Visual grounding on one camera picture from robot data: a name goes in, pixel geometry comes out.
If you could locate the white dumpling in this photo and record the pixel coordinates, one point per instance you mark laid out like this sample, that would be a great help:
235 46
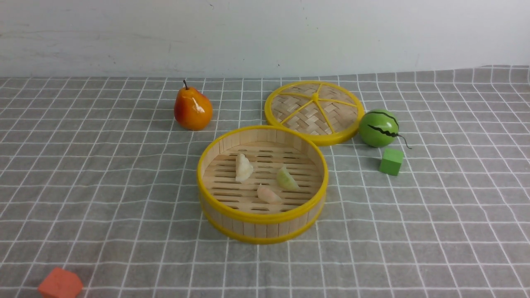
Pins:
244 168

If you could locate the pale green dumpling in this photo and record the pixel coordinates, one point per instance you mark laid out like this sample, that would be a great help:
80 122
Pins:
286 180

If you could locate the pink dumpling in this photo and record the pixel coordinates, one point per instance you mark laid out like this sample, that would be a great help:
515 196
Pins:
266 194

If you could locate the bamboo steamer tray yellow rim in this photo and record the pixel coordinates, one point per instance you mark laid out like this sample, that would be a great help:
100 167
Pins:
235 209

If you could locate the woven bamboo steamer lid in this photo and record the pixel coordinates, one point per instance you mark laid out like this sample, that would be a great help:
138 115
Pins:
323 112

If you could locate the orange toy pear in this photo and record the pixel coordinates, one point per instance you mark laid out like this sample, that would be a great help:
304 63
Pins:
192 110

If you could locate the green toy watermelon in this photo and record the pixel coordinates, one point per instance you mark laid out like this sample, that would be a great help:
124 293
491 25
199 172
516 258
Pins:
379 128

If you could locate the green foam cube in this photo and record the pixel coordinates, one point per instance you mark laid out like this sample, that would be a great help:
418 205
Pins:
391 161

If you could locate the grey checked tablecloth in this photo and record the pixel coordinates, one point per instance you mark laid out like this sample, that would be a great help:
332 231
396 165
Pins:
99 179

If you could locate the orange foam cube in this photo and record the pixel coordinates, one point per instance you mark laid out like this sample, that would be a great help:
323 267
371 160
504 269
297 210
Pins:
60 283

